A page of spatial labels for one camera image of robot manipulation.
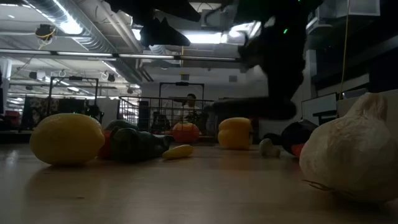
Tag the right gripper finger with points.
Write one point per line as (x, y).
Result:
(284, 87)

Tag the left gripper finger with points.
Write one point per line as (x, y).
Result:
(164, 35)

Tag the dark purple round vegetable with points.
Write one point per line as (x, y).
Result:
(300, 133)

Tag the white mushroom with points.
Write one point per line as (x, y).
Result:
(268, 148)

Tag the orange carrot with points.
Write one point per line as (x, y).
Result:
(297, 150)

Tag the yellow bell pepper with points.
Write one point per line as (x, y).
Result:
(234, 133)

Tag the white garlic bulb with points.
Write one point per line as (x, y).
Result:
(351, 152)

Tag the dark green pepper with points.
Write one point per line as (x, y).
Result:
(136, 146)

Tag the small yellow banana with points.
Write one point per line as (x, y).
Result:
(178, 152)

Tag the large yellow lemon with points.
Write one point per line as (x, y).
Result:
(66, 140)

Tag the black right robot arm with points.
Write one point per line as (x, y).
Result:
(280, 12)

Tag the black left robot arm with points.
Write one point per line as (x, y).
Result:
(115, 4)

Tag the ceiling light panel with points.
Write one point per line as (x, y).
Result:
(136, 34)
(202, 38)

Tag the white panel board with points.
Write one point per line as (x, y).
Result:
(320, 105)

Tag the overhead bar with light strips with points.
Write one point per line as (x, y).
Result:
(124, 56)

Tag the person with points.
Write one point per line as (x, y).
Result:
(190, 101)

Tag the black ceiling-mounted device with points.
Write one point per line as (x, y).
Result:
(45, 31)

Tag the small red tomato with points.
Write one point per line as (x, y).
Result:
(104, 149)

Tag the patterned fabric screen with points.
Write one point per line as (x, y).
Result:
(40, 110)

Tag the black background rig frame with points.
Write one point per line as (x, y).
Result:
(73, 79)
(182, 84)

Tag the silver ribbed air duct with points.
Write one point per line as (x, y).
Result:
(87, 31)

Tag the black aluminium table frame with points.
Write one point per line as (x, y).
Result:
(15, 138)

